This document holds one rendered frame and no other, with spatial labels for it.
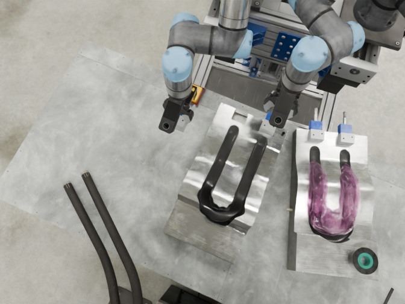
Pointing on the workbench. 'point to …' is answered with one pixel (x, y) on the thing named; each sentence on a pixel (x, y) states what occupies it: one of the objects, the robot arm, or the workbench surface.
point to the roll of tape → (371, 262)
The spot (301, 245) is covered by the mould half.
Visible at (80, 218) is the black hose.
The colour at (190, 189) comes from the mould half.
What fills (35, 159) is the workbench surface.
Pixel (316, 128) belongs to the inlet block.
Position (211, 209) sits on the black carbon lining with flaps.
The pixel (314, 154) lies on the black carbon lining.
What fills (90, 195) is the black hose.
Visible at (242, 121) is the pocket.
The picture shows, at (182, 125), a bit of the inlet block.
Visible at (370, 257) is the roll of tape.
